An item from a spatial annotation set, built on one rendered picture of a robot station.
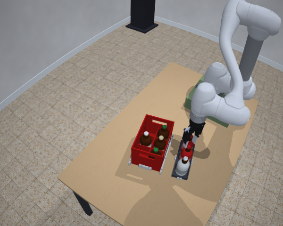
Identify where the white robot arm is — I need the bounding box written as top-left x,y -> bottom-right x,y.
190,0 -> 281,126

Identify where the white bottle with brown band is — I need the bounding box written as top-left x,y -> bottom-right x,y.
175,156 -> 190,176

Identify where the brown bottle with white cap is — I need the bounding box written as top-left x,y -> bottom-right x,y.
140,131 -> 152,147

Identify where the red bottle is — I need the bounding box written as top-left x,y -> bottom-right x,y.
181,135 -> 194,150
179,145 -> 193,161

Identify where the brown glass bottle with cream cap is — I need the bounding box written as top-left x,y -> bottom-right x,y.
154,136 -> 166,151

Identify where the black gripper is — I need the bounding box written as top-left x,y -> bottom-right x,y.
182,119 -> 206,148

